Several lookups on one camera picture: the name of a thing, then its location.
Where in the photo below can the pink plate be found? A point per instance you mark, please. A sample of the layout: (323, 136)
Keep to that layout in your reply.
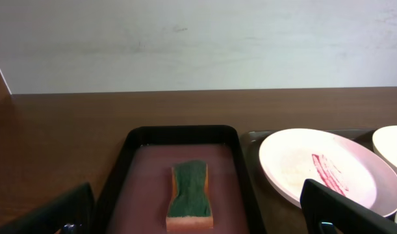
(291, 156)

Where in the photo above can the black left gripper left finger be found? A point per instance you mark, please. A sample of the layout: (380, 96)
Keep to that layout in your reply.
(69, 213)

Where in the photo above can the cream plate with red sauce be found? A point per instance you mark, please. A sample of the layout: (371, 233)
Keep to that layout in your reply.
(384, 142)

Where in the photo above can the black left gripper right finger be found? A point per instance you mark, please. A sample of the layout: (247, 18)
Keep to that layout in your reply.
(325, 211)

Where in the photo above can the green orange sponge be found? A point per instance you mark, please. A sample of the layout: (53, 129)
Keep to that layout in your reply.
(190, 207)

